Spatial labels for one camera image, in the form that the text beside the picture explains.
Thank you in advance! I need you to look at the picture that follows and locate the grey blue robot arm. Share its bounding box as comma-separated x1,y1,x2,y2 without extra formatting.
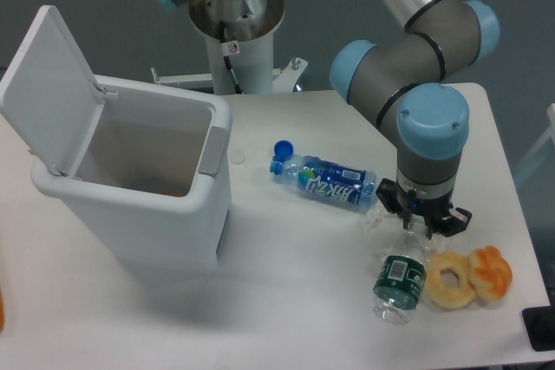
159,0,500,237

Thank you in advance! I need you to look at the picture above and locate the black device at corner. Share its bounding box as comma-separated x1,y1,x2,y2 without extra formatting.
521,306,554,352

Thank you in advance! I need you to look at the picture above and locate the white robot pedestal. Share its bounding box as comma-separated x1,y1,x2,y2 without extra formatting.
189,0,284,95

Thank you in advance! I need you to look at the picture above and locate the white trash can lid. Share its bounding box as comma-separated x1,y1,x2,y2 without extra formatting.
1,5,117,177

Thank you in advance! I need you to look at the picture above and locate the orange twisted bread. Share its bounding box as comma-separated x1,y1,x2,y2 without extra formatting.
468,245,513,302

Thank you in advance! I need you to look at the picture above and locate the white crumpled tissue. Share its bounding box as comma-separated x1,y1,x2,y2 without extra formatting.
361,205,391,234

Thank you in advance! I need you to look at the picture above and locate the white chair frame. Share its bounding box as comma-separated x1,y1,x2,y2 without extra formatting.
513,103,554,188

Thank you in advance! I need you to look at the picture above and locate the green label plastic bottle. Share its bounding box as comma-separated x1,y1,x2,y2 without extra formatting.
373,224,432,325

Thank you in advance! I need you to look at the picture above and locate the white trash can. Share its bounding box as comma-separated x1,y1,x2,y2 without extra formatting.
31,76,232,273

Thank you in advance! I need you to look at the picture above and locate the plain ring donut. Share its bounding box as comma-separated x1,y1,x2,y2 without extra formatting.
424,251,476,309

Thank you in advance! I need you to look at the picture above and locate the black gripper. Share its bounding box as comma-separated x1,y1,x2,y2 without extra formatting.
375,177,472,239

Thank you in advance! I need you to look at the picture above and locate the orange object at edge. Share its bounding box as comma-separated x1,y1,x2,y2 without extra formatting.
0,282,6,333

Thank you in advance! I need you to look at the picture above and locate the blue bottle cap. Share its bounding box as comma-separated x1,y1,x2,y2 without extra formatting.
274,140,294,160

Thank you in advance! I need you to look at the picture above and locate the blue label plastic bottle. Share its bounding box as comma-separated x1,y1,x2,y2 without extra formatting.
270,154,376,213

